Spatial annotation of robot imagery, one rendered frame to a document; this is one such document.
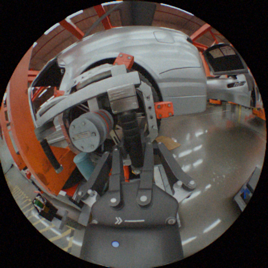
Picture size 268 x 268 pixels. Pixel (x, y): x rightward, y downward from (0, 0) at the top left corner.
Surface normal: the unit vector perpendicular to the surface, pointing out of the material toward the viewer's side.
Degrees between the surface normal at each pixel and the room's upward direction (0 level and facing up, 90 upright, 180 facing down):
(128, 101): 90
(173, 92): 90
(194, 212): 0
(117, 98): 90
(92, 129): 90
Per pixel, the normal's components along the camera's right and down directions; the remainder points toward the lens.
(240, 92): -0.76, 0.40
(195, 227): -0.21, -0.90
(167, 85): -0.02, 0.39
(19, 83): 0.98, -0.18
